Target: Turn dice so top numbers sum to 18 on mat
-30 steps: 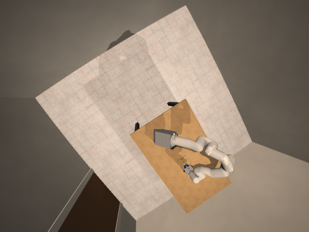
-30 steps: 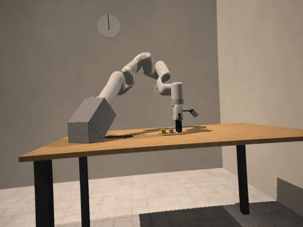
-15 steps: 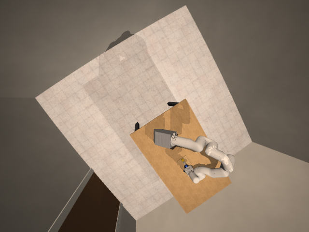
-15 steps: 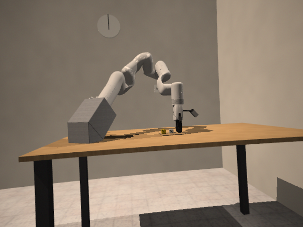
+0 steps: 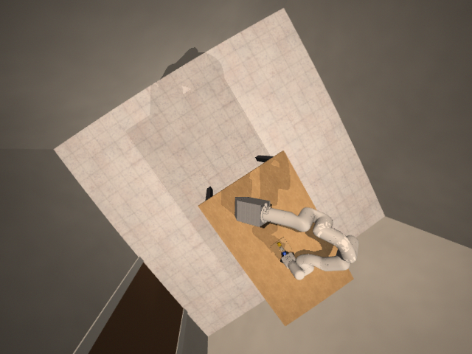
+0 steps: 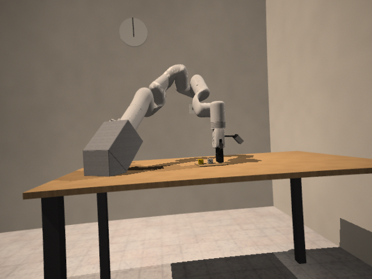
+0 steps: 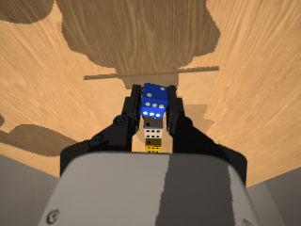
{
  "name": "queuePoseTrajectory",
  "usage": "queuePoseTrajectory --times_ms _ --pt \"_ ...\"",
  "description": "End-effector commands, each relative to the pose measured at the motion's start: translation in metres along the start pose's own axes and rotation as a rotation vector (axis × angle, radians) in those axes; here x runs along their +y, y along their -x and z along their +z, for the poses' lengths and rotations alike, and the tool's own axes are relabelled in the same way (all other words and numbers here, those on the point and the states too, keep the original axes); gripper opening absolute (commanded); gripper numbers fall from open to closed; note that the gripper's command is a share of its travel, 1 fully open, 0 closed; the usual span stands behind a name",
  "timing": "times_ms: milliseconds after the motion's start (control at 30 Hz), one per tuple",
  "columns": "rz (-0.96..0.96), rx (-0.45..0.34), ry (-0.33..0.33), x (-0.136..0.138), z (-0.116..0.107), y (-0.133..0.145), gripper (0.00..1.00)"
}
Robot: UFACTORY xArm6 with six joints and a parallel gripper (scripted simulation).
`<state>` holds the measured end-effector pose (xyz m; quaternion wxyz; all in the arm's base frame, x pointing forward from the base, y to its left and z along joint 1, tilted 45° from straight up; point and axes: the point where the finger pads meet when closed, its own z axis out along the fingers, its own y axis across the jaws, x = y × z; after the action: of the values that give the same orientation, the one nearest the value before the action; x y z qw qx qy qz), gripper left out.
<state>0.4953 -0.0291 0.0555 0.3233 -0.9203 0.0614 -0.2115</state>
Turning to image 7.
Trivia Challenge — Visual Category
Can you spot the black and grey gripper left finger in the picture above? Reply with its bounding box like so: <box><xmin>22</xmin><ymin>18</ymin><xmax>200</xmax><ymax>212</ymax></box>
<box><xmin>59</xmin><ymin>85</ymin><xmax>141</xmax><ymax>179</ymax></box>

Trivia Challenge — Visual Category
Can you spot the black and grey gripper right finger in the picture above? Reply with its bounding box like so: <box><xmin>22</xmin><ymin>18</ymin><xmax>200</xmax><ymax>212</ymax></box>
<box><xmin>166</xmin><ymin>85</ymin><xmax>247</xmax><ymax>187</ymax></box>

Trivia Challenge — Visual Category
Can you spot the yellow die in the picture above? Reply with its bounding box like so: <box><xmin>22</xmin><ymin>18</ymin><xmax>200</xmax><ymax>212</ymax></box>
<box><xmin>145</xmin><ymin>138</ymin><xmax>161</xmax><ymax>153</ymax></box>

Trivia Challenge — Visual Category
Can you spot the blue die with white pips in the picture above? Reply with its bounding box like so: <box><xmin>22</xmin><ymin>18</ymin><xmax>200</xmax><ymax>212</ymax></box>
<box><xmin>139</xmin><ymin>83</ymin><xmax>168</xmax><ymax>119</ymax></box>

